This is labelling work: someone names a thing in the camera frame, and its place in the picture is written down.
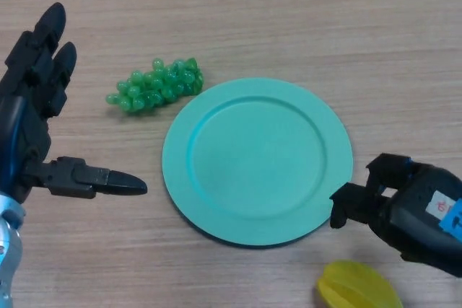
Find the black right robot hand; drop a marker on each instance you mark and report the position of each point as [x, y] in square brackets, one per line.
[415, 214]

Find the green grape bunch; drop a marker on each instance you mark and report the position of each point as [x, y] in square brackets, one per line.
[159, 86]

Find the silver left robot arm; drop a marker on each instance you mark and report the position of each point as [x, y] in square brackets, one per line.
[9, 250]

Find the yellow starfruit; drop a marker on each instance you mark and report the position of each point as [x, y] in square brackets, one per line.
[357, 290]

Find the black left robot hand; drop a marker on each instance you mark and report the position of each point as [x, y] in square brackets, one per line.
[25, 124]

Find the teal round plate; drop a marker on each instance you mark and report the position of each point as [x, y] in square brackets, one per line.
[252, 163]

